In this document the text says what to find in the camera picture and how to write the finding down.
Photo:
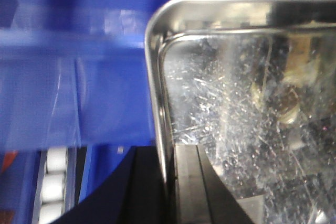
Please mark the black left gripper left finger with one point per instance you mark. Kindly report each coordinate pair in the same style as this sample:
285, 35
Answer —
133, 193

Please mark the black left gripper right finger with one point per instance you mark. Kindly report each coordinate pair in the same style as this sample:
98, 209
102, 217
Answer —
201, 197

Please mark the silver metal tray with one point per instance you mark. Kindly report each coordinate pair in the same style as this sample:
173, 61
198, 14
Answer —
253, 82

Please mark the roller conveyor track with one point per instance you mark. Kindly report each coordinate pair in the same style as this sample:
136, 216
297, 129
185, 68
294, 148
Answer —
55, 187

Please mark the large blue plastic crate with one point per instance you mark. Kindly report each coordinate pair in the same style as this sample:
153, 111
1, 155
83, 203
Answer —
73, 73

